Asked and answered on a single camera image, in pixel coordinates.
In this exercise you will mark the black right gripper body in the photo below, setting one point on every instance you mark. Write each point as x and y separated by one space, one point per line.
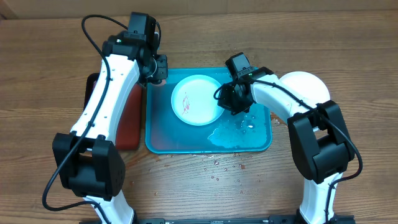
234 102

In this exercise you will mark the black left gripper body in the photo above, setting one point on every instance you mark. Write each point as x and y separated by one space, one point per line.
160 71

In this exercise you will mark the light blue plate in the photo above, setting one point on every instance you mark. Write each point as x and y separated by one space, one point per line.
193 102

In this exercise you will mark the white plate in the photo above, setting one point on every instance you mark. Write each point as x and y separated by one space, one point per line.
307 85

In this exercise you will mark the pink and green sponge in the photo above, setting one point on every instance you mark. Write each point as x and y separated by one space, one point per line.
162 83

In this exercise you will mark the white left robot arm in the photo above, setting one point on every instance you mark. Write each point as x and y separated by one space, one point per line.
88 162

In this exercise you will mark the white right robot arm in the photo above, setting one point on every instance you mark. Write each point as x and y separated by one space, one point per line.
321 147

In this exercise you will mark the teal plastic tray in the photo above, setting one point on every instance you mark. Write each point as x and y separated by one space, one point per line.
168 134

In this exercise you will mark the black tray with red liquid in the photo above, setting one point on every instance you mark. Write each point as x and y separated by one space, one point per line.
128 133

